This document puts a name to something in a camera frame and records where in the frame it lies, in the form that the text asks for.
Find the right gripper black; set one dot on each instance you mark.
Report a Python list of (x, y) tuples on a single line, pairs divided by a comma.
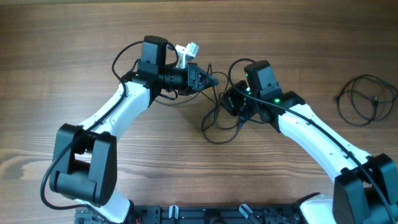
[(229, 101)]

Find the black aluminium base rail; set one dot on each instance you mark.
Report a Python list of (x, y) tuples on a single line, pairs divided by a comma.
[(268, 214)]

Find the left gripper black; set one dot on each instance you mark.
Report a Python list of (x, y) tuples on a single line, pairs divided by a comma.
[(193, 72)]

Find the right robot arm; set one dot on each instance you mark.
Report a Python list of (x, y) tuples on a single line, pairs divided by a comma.
[(364, 186)]

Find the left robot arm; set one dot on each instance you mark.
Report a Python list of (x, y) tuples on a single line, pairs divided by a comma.
[(84, 164)]

